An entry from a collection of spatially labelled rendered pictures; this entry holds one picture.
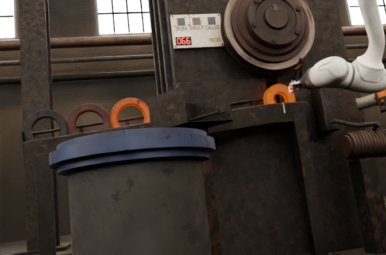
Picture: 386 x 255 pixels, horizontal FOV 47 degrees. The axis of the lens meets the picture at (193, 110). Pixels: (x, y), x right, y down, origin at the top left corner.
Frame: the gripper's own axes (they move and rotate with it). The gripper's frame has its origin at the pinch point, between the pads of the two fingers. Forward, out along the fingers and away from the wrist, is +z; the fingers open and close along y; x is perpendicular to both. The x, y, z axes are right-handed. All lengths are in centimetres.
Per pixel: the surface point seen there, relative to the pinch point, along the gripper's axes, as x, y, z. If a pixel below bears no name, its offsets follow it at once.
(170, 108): -8, -59, -20
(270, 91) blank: 1.6, -4.6, 15.9
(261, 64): 14.9, -7.6, 15.3
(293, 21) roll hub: 33.9, 8.6, 9.5
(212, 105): -5.9, -38.5, -3.7
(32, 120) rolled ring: -4, -114, 16
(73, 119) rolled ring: -5, -97, 16
